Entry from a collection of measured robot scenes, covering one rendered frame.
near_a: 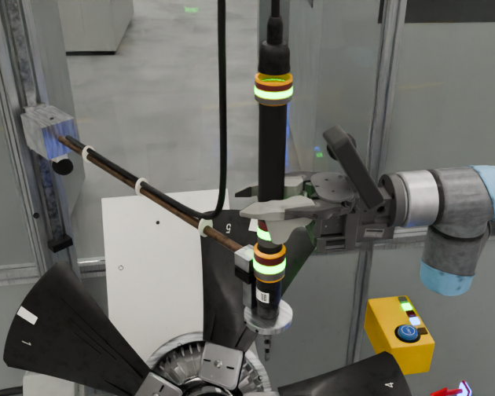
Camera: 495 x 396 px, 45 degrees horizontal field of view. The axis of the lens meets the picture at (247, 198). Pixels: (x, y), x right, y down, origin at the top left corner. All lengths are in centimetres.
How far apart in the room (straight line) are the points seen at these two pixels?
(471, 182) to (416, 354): 62
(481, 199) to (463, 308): 127
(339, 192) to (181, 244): 54
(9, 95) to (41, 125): 11
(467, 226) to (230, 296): 40
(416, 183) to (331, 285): 107
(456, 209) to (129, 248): 68
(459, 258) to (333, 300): 103
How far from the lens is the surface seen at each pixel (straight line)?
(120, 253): 123
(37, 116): 126
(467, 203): 82
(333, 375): 110
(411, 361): 138
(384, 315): 140
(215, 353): 103
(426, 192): 79
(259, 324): 86
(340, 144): 73
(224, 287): 102
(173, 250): 123
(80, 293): 96
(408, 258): 186
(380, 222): 81
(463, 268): 89
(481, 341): 223
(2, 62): 127
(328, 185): 77
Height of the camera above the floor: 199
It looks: 31 degrees down
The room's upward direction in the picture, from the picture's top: straight up
